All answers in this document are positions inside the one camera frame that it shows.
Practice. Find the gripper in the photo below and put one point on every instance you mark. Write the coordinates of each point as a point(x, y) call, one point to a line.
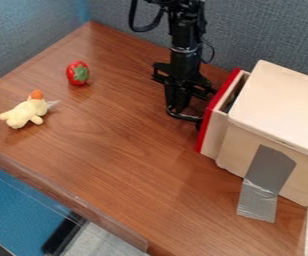
point(185, 71)

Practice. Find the drawer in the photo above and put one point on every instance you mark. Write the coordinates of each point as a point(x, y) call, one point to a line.
point(214, 133)

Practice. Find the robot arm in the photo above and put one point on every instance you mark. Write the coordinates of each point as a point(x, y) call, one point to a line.
point(185, 30)

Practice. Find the cabinet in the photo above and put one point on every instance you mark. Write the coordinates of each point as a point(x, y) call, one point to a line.
point(277, 100)

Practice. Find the red toy strawberry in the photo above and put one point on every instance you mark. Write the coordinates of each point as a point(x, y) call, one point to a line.
point(77, 73)

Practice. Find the grey tape strip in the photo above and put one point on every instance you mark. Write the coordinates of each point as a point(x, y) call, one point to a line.
point(265, 180)

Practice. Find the yellow plush duck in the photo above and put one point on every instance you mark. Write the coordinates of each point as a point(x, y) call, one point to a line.
point(25, 111)

